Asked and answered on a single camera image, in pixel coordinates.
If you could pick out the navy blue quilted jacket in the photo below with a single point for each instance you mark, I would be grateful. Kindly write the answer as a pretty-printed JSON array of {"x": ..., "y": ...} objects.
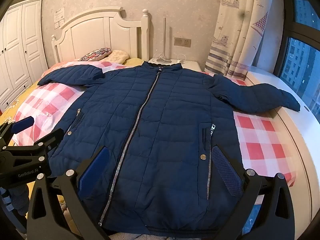
[{"x": 162, "y": 130}]

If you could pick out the red white checked blanket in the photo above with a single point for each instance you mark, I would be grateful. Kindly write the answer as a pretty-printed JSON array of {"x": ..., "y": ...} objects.
[{"x": 260, "y": 140}]

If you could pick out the white window ledge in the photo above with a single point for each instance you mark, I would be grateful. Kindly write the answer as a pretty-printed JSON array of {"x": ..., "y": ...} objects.
[{"x": 287, "y": 130}]

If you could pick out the white wall switch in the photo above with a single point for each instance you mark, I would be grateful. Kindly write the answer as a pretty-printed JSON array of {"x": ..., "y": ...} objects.
[{"x": 57, "y": 25}]

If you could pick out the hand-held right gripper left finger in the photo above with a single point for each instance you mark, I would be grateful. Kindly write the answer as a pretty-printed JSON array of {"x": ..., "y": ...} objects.
[{"x": 92, "y": 172}]

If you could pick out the wall socket panel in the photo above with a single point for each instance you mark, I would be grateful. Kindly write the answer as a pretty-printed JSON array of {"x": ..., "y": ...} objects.
[{"x": 182, "y": 42}]

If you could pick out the embroidered floral pillow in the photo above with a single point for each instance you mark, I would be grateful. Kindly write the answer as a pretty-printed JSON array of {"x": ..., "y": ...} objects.
[{"x": 96, "y": 54}]

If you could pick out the cream fluffy pillow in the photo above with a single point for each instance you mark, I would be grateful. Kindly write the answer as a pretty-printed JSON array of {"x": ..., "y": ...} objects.
[{"x": 117, "y": 56}]

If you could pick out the white wardrobe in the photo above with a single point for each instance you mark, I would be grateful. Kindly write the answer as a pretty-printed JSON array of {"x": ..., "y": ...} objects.
[{"x": 22, "y": 42}]

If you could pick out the blue storage box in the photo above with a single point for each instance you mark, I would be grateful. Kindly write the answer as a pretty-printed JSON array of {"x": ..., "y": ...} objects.
[{"x": 253, "y": 217}]

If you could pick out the white nightstand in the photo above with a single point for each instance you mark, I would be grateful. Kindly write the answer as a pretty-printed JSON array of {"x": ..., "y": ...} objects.
[{"x": 192, "y": 66}]

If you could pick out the white pole lamp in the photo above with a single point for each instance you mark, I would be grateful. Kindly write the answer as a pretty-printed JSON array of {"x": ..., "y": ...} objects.
[{"x": 164, "y": 40}]

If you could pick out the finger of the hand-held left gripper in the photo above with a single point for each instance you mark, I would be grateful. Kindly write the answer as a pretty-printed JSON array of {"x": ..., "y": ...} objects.
[
  {"x": 50, "y": 140},
  {"x": 23, "y": 124}
]

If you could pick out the white wooden headboard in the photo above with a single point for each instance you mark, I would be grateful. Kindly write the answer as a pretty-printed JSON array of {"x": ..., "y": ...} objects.
[{"x": 100, "y": 30}]

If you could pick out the paper wall notice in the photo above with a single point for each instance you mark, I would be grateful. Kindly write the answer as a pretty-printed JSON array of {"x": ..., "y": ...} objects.
[{"x": 59, "y": 13}]

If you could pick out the ship print curtain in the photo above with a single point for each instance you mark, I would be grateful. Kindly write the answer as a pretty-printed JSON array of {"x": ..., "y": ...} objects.
[{"x": 240, "y": 30}]

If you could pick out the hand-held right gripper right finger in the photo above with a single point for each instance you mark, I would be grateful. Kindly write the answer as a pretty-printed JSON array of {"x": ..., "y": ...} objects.
[{"x": 226, "y": 172}]

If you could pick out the dark framed window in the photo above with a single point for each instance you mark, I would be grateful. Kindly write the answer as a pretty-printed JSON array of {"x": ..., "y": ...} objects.
[{"x": 297, "y": 62}]

